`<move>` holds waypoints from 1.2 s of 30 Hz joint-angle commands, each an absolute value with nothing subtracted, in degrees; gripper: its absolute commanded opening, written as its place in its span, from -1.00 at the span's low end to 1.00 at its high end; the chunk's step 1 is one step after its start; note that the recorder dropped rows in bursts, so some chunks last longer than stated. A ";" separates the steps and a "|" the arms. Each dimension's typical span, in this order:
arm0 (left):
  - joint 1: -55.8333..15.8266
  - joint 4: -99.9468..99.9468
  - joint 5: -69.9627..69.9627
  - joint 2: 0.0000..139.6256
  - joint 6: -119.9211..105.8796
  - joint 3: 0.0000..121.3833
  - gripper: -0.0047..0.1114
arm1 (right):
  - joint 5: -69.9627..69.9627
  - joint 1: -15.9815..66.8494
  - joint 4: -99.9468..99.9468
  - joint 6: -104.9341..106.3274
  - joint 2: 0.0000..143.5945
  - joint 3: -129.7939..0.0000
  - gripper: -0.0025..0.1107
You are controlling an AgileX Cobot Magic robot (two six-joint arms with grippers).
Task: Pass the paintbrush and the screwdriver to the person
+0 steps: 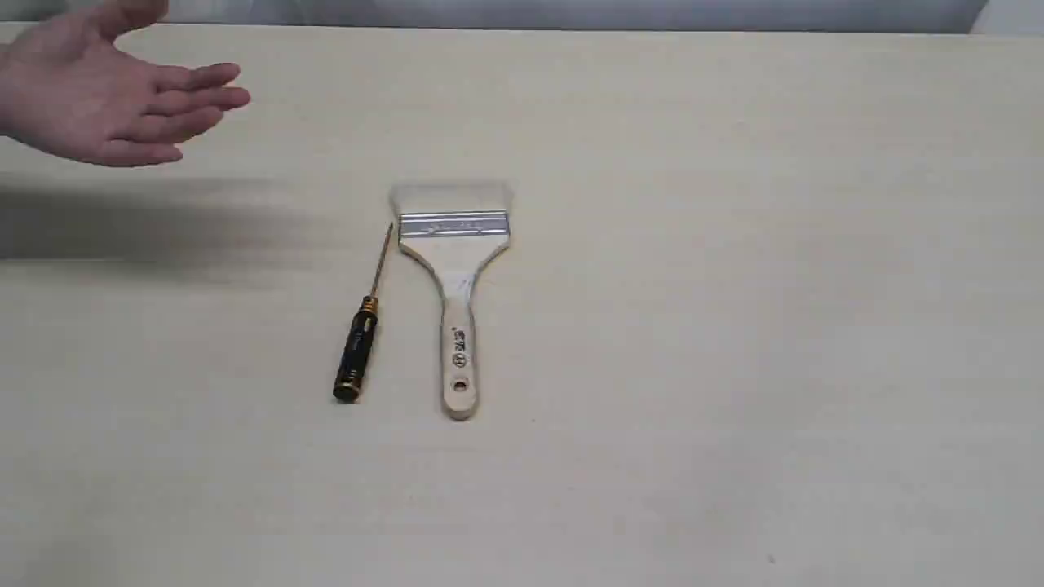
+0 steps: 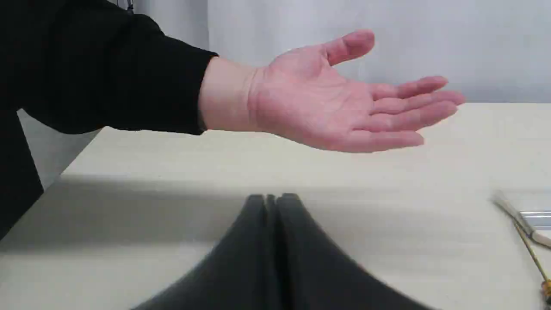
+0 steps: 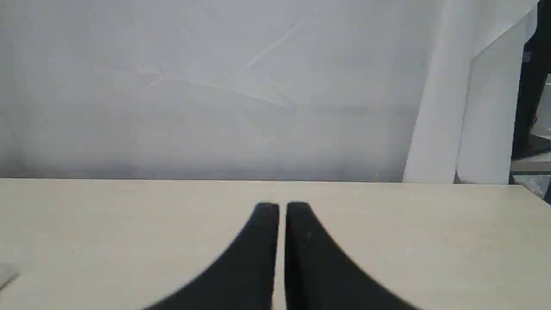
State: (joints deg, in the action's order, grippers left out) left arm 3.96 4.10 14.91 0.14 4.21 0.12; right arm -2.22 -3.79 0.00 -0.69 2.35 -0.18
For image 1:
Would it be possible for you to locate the bare human hand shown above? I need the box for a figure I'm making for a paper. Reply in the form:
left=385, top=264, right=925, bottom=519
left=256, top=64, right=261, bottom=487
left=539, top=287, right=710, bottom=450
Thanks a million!
left=1, top=1, right=251, bottom=168

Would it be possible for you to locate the black gold precision screwdriver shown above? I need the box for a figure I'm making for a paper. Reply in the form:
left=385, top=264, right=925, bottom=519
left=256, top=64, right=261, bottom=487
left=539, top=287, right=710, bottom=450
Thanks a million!
left=332, top=222, right=395, bottom=404

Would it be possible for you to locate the wide wooden paint brush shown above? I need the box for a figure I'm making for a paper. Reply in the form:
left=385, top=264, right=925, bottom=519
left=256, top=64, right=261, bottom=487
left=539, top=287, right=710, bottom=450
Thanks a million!
left=389, top=182, right=512, bottom=422

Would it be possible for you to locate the white backdrop sheet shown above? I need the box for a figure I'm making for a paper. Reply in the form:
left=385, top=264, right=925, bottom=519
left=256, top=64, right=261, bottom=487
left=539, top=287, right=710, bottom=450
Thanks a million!
left=0, top=0, right=1044, bottom=36

